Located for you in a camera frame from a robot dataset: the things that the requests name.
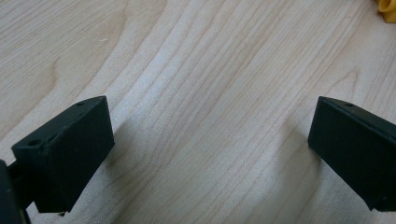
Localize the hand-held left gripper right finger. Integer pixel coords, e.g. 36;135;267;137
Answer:
307;95;396;213

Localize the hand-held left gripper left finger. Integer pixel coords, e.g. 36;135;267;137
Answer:
11;95;116;216

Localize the yellow toy brick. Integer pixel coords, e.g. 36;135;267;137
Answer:
375;0;396;23

